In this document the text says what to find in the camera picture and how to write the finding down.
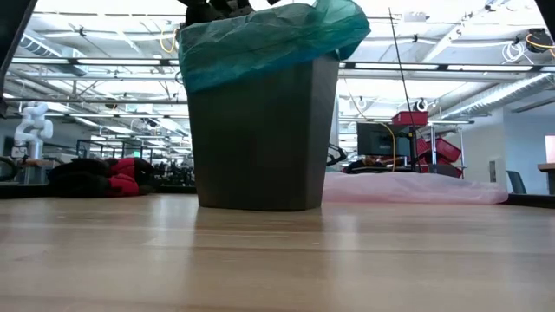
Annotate teal trash bag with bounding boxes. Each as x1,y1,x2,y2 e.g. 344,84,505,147
177,0,372,94

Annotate dark grey trash bin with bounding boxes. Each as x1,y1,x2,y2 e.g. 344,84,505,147
186,51,340,212

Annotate flat pink plastic bag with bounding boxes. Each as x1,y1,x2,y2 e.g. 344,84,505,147
321,171,509,205

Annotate ceiling light strip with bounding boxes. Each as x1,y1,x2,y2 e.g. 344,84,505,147
10,55,555,73

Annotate distant black robot rigs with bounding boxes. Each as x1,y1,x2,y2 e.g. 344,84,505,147
153,160,194,186

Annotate red and black glove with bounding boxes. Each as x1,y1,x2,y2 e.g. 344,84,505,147
46,157,162,198

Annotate black computer monitor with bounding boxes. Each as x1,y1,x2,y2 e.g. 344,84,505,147
356,122,413,158

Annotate person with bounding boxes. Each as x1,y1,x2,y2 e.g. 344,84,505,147
344,155,408,174

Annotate metal shelf rack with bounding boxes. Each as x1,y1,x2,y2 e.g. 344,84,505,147
427,120,476,179

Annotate dark red storage bin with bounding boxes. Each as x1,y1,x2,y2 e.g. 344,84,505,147
427,162,464,179

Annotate blue chair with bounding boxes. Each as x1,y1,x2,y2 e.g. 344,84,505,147
506,170,528,195

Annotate wooden side table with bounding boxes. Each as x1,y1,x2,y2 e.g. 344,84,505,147
537,162,555,196

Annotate black hanging cable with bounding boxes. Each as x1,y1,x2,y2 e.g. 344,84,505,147
386,4,413,114

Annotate yellow cable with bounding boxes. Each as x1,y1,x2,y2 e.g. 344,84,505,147
343,77,398,173

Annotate black ceiling cord reel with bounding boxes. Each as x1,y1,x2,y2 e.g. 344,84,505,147
525,28,555,55

